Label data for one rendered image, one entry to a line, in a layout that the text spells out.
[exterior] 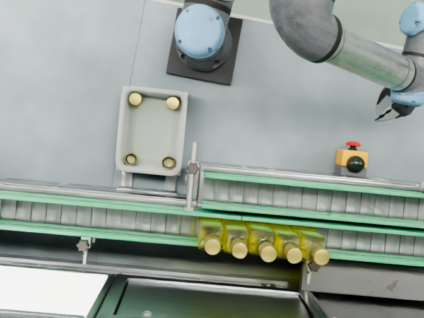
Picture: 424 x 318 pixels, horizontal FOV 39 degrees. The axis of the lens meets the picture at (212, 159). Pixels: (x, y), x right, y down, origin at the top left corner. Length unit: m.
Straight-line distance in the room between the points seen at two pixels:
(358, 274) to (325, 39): 0.74
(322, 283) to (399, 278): 0.20
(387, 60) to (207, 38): 0.42
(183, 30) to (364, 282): 0.79
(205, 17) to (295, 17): 0.40
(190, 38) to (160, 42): 0.26
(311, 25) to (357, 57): 0.16
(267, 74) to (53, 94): 0.59
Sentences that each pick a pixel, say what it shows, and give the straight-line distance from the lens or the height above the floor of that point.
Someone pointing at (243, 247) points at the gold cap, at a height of 1.16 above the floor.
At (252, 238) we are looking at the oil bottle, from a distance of 1.37.
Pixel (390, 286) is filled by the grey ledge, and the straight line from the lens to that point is 1.68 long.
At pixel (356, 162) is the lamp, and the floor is 0.85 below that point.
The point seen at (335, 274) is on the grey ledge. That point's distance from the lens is 1.64.
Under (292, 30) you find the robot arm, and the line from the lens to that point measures 1.10.
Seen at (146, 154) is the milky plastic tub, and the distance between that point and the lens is 1.66.
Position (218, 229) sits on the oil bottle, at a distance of 1.36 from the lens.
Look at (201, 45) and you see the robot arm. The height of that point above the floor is 1.00.
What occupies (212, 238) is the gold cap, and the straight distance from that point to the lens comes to 1.29.
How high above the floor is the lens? 2.42
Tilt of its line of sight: 86 degrees down
